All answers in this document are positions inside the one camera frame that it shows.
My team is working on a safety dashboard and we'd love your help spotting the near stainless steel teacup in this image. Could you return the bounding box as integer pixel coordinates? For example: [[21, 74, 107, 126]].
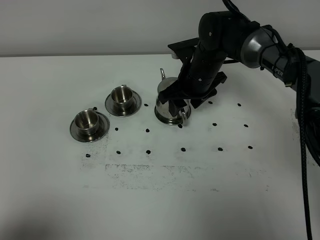
[[74, 108, 100, 135]]

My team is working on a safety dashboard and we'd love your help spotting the stainless steel teacup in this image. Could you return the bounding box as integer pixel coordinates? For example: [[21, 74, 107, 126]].
[[74, 108, 100, 135], [110, 85, 133, 110]]

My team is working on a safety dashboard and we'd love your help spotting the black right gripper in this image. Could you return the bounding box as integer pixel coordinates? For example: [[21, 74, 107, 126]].
[[158, 44, 227, 117]]

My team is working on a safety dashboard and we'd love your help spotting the near stainless steel saucer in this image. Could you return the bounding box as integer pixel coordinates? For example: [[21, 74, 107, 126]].
[[69, 111, 110, 143]]

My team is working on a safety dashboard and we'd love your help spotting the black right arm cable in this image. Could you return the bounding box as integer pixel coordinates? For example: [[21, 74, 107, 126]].
[[222, 0, 320, 240]]

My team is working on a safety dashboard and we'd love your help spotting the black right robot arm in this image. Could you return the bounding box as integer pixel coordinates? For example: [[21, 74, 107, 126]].
[[159, 11, 320, 118]]

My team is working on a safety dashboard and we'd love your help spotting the far stainless steel saucer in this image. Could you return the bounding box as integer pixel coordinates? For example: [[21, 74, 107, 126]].
[[104, 89, 142, 117]]

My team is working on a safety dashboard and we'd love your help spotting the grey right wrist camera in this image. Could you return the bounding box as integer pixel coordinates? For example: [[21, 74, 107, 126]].
[[167, 37, 200, 62]]

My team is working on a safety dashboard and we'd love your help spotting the stainless steel teapot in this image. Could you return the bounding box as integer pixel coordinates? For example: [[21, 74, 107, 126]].
[[154, 68, 192, 126]]

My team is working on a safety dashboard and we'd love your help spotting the far stainless steel teacup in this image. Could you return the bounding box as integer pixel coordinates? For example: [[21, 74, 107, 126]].
[[110, 85, 133, 110]]

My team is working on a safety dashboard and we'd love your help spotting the stainless steel saucer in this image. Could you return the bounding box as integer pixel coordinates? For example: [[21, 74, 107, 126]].
[[104, 89, 142, 117], [69, 111, 110, 143]]

